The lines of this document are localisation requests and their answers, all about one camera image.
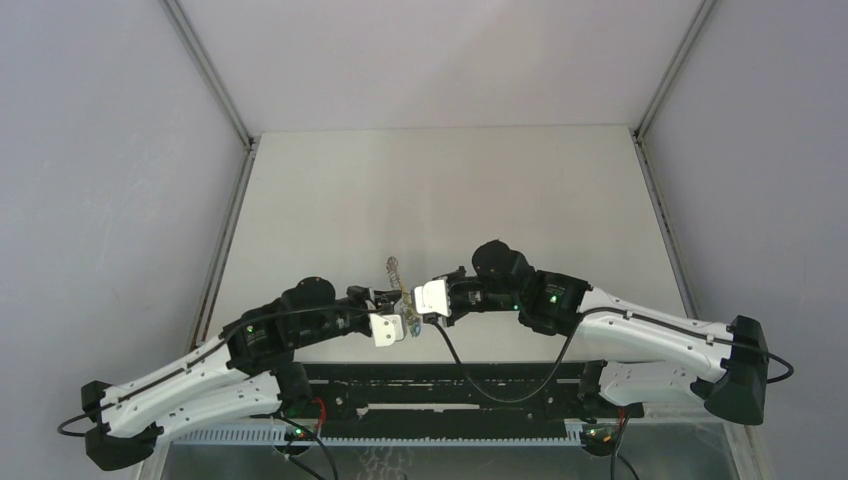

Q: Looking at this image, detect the keyring with coloured keys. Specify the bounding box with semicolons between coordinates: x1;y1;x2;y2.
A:
386;256;422;338

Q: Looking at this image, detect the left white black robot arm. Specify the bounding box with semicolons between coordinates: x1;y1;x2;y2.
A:
81;277;402;471

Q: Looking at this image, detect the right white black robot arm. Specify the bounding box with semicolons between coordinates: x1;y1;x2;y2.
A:
413;240;774;426

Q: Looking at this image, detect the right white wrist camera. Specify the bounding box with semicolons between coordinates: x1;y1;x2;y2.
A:
412;279;452;318

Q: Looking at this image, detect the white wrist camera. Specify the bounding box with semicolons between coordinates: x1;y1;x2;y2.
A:
412;279;452;318
369;313;407;348

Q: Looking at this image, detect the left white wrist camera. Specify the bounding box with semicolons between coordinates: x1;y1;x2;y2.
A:
369;313;407;348

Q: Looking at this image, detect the left black camera cable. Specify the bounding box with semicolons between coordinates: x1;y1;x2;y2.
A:
56;304;379;439

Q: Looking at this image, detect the black camera cable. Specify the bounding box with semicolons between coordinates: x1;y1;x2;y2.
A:
56;304;379;439
430;306;795;405

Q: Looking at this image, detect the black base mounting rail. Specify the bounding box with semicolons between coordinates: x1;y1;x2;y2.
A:
218;360;647;442

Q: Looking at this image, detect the right black camera cable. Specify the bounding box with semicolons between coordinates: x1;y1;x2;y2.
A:
430;306;795;405

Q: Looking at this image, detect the white slotted cable duct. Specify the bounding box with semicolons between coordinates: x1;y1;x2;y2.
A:
173;422;584;447

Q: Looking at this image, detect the left aluminium frame post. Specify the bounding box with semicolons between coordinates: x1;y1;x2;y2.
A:
161;0;256;350

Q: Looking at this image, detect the aluminium frame post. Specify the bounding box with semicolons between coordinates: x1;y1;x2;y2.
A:
161;0;256;350
630;1;722;317

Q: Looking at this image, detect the right aluminium frame post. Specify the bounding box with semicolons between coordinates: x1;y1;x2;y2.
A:
630;1;722;317

